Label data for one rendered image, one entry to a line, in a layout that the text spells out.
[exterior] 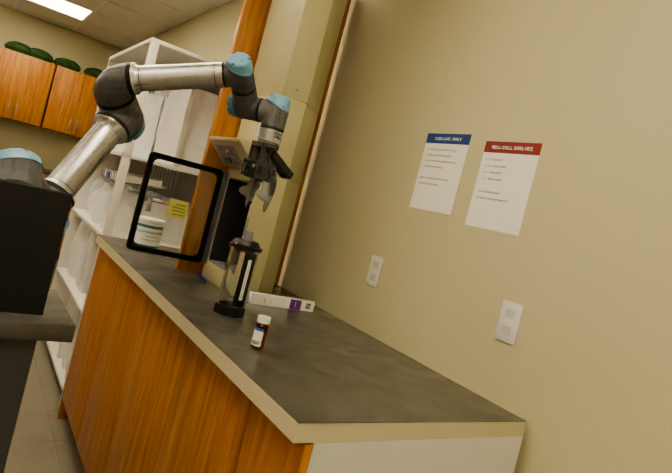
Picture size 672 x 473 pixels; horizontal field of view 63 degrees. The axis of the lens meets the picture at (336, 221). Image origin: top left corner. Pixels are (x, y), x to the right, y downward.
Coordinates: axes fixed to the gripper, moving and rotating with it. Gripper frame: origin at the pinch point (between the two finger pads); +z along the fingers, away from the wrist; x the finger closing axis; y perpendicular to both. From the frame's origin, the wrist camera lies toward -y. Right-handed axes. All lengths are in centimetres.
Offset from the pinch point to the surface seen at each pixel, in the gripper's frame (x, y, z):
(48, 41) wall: -571, -123, -114
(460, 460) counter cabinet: 81, -10, 45
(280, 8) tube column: -44, -24, -78
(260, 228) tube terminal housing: -22.6, -23.6, 8.4
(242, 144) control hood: -26.7, -8.9, -19.8
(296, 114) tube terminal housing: -22, -26, -37
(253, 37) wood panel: -60, -26, -68
